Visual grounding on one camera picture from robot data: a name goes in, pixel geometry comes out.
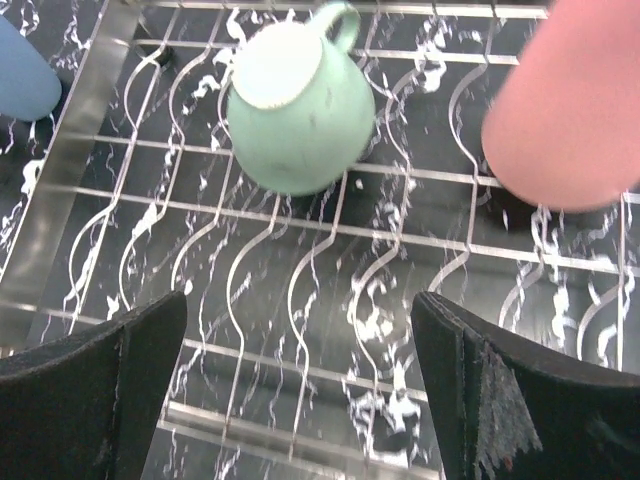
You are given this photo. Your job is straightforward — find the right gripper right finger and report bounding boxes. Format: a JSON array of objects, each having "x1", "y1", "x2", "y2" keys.
[{"x1": 411, "y1": 292, "x2": 639, "y2": 479}]

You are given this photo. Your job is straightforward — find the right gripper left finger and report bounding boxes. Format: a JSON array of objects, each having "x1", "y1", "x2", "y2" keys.
[{"x1": 1, "y1": 291, "x2": 188, "y2": 479}]

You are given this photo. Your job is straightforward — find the pink plastic cup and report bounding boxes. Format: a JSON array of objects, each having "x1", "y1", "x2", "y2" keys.
[{"x1": 481, "y1": 0, "x2": 639, "y2": 212}]

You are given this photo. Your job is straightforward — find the metal two-tier dish rack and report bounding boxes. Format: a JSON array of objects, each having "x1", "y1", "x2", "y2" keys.
[{"x1": 1, "y1": 1, "x2": 639, "y2": 479}]

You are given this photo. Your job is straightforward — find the blue plastic cup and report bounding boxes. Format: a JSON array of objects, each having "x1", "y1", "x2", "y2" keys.
[{"x1": 0, "y1": 17, "x2": 62, "y2": 122}]

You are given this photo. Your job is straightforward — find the green ceramic cup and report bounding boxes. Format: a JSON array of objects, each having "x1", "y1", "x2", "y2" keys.
[{"x1": 227, "y1": 1, "x2": 375, "y2": 196}]

